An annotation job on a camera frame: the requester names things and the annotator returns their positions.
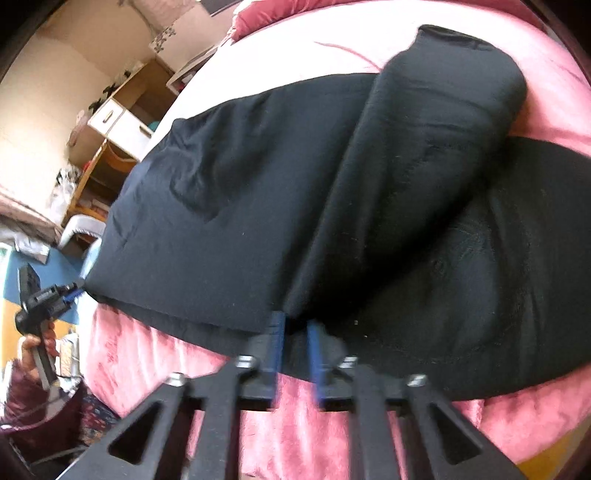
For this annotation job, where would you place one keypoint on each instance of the white chair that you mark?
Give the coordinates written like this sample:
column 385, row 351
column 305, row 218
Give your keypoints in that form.
column 81, row 228

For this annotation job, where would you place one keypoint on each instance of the person's left hand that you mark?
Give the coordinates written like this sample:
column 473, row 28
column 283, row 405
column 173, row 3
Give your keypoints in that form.
column 50, row 339

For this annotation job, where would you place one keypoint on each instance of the red pillow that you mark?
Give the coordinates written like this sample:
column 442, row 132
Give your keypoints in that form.
column 263, row 18

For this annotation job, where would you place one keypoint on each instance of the pink fleece blanket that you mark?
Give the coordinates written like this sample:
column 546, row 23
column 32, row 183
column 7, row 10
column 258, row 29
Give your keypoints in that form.
column 286, row 438

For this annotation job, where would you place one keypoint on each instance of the pale curtain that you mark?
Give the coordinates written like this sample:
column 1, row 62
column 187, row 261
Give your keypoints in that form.
column 143, row 9

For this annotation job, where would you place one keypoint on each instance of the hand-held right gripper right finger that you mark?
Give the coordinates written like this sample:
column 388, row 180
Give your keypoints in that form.
column 316, row 355

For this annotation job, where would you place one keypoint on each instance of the white desk drawer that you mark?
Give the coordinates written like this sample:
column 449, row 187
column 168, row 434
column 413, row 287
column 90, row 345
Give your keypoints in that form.
column 117, row 124

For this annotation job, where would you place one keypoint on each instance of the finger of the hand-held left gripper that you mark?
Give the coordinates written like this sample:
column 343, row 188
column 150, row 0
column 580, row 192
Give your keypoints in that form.
column 69, row 294

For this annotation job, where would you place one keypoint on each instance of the white framed board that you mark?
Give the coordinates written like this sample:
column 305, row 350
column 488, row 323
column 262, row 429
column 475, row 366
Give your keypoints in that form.
column 191, row 67

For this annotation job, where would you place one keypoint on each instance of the clear plastic bag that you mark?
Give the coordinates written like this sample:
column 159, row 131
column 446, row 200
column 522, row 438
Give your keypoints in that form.
column 62, row 194

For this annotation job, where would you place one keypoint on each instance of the person's left forearm maroon sleeve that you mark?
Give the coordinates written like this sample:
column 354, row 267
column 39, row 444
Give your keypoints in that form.
column 32, row 406

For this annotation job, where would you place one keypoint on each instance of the black pants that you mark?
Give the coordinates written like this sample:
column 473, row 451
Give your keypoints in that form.
column 231, row 207

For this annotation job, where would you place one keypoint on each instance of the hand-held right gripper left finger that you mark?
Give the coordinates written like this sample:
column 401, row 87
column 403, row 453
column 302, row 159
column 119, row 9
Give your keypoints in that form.
column 276, row 341

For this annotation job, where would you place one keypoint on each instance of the wooden desk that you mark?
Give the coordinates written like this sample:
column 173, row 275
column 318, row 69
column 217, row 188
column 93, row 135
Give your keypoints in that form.
column 143, row 87

